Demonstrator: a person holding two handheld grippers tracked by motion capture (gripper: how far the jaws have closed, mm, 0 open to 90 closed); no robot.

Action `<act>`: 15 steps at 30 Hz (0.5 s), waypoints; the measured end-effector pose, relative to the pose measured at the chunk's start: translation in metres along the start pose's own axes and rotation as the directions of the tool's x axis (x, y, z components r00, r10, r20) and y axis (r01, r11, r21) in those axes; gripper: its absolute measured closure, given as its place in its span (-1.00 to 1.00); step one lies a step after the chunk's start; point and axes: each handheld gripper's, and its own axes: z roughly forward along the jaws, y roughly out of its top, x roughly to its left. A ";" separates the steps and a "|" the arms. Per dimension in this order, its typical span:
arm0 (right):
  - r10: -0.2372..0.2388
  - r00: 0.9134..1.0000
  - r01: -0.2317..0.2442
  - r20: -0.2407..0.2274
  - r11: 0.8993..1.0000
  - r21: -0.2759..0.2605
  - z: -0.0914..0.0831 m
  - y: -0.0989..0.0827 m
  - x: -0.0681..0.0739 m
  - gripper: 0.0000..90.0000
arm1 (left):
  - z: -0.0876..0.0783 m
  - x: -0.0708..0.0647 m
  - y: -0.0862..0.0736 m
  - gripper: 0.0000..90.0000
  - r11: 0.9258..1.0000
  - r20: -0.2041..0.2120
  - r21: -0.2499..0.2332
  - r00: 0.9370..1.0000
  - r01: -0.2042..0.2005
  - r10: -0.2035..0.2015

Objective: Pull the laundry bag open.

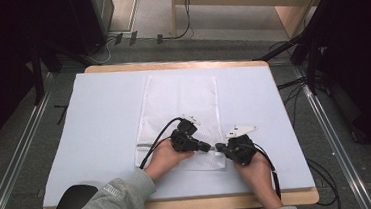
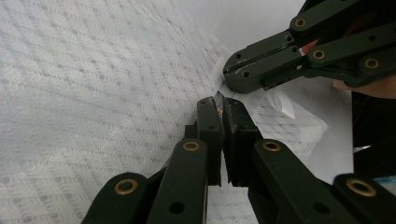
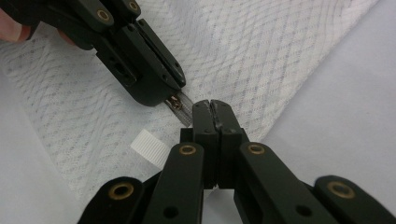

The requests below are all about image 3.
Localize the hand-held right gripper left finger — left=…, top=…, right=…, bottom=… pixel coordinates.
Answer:
left=180, top=99, right=220, bottom=189

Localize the white mesh zipper bag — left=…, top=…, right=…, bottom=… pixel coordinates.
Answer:
left=0, top=0, right=383, bottom=202

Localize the white table sheet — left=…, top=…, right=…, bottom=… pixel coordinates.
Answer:
left=0, top=0, right=396, bottom=224

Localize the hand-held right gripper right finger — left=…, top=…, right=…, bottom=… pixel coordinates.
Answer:
left=210, top=99, right=250, bottom=189

